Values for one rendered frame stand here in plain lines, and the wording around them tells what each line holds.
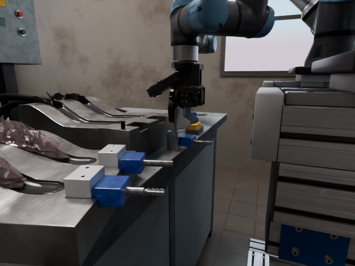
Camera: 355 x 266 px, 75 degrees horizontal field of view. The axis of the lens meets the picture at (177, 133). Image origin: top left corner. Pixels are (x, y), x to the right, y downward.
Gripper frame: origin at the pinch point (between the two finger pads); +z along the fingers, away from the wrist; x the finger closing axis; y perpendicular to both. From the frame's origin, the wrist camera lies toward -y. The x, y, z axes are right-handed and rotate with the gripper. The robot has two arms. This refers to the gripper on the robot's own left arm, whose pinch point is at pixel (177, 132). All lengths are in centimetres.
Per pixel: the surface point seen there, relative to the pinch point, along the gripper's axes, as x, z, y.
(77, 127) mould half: -19.1, -3.8, -19.6
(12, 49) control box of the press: 12, -29, -92
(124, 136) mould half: -18.7, -2.9, -5.3
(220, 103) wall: 185, 12, -33
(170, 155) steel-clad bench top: -7.7, 4.6, 1.3
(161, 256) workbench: -6.7, 39.6, -2.5
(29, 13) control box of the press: 24, -47, -93
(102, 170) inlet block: -36.9, -3.2, 4.5
